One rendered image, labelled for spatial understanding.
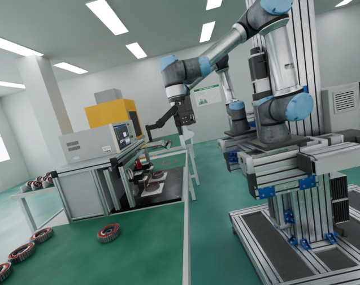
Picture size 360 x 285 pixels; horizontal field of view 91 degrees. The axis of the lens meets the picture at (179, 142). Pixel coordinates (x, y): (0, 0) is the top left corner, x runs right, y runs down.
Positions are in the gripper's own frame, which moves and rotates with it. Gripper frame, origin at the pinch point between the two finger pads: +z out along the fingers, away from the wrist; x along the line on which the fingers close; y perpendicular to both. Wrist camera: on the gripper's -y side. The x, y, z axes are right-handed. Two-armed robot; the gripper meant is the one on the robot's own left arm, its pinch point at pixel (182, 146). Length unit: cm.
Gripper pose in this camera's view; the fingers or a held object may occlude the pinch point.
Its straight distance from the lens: 74.6
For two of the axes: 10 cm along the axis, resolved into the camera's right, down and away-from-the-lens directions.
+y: 9.7, -2.3, -0.1
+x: -0.3, -1.7, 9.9
